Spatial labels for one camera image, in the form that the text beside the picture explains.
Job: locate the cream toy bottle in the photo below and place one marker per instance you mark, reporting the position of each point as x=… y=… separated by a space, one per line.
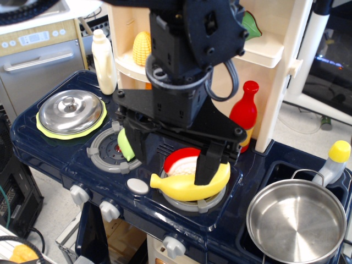
x=104 y=62

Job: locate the cream toy kitchen shelf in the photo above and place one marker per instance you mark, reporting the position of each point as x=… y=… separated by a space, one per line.
x=270 y=60

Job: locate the red toy ketchup bottle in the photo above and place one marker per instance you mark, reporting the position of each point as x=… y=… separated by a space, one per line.
x=244 y=112

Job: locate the grey stove burner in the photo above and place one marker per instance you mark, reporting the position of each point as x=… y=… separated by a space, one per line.
x=199 y=206
x=105 y=154

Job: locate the yellow-green toy plate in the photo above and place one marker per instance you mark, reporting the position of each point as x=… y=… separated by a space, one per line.
x=75 y=135

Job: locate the black computer case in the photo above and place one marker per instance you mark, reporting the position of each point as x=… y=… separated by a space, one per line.
x=21 y=200

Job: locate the yellow toy banana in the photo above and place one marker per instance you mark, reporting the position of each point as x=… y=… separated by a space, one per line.
x=183 y=188

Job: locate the toy dishwasher wood and silver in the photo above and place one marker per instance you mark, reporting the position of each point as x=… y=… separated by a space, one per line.
x=35 y=60

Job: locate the stainless steel pot lid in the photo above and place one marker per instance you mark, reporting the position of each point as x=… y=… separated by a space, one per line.
x=70 y=111

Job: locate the grey middle stove knob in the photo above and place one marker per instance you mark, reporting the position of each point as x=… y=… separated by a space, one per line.
x=108 y=211

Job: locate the grey toy faucet yellow cap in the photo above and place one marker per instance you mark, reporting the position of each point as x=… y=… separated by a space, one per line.
x=335 y=164

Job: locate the grey right stove knob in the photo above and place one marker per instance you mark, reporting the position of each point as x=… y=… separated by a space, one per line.
x=174 y=247

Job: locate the red and white toy food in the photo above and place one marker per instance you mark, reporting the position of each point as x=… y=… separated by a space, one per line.
x=181 y=162

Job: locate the yellow toy corn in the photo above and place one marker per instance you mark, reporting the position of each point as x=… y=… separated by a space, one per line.
x=141 y=48

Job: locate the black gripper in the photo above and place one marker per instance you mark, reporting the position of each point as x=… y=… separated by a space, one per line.
x=184 y=113

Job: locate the orange toy food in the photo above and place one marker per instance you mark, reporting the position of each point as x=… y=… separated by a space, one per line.
x=22 y=253

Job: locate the navy toy kitchen counter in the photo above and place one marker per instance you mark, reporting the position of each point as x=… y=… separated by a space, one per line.
x=218 y=236

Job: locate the green toy leaf vegetable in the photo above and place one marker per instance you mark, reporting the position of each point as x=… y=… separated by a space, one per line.
x=249 y=22

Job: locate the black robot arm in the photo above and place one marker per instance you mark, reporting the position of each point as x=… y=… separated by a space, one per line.
x=188 y=39

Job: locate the grey stove knob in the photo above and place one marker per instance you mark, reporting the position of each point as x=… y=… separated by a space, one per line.
x=108 y=211
x=174 y=247
x=79 y=195

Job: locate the grey oval button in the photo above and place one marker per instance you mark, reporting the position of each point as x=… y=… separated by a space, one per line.
x=137 y=186

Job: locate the green toy fruit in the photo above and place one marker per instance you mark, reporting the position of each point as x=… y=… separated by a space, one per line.
x=125 y=146

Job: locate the grey left stove knob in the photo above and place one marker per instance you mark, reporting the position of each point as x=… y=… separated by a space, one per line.
x=79 y=195

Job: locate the grey right stove burner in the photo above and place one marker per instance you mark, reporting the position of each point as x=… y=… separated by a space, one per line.
x=199 y=206

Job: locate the grey left stove burner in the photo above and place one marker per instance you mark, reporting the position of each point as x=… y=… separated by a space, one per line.
x=105 y=154

